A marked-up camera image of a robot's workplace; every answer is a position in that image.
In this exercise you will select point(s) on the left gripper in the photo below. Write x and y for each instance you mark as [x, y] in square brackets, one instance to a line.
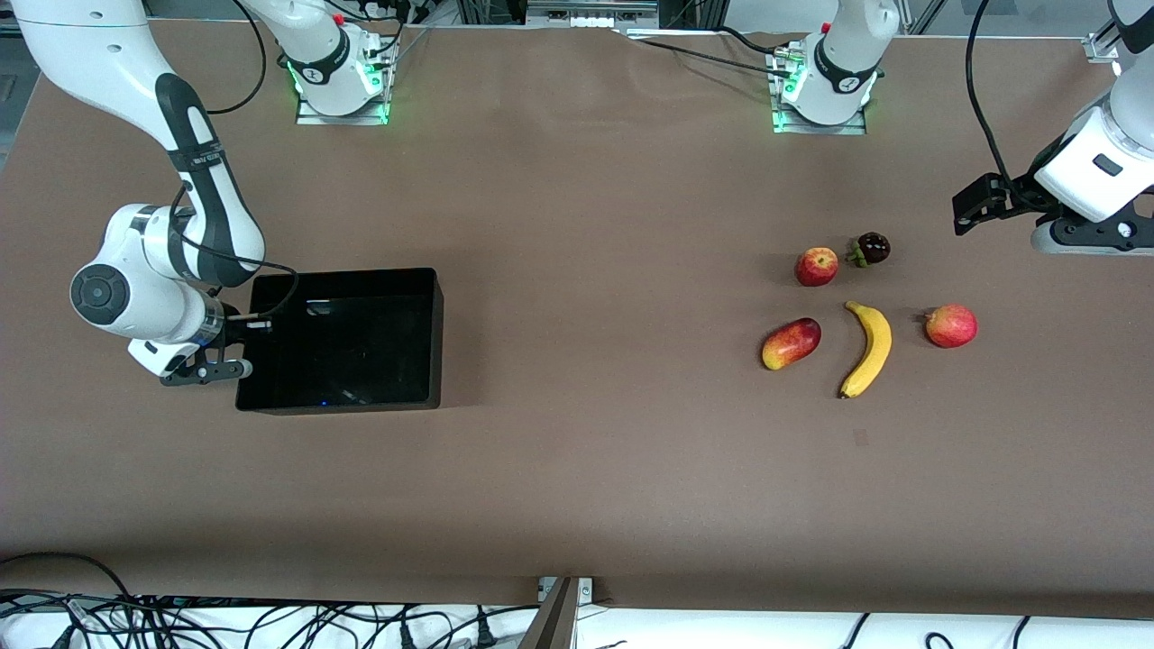
[1008, 197]

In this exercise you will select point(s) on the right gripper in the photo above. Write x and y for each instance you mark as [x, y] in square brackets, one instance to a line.
[236, 333]

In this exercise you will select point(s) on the red yellow apple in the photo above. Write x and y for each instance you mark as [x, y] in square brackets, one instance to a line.
[816, 268]

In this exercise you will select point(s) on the yellow banana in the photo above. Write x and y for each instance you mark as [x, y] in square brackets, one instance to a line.
[873, 347]

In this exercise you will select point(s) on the black plastic box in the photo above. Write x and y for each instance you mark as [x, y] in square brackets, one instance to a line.
[343, 342]

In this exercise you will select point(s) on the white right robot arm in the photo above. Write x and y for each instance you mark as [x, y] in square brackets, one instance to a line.
[81, 54]

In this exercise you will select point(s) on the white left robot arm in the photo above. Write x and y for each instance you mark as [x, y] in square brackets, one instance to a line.
[847, 45]

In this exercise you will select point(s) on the red apple right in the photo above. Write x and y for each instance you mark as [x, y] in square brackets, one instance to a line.
[952, 326]

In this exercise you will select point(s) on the dark purple mangosteen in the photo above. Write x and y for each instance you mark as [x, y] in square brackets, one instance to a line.
[873, 248]

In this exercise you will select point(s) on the red yellow mango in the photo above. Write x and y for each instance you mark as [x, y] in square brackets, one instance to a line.
[791, 344]

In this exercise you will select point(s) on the grey power strip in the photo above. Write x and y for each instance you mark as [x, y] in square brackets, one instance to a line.
[586, 13]

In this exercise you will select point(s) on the dark metal bar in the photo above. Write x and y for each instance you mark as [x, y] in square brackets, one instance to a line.
[552, 622]

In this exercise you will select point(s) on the aluminium frame profile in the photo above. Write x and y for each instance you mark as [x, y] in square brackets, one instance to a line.
[1100, 45]

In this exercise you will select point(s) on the small metal bracket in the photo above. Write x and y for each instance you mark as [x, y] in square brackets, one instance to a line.
[586, 588]

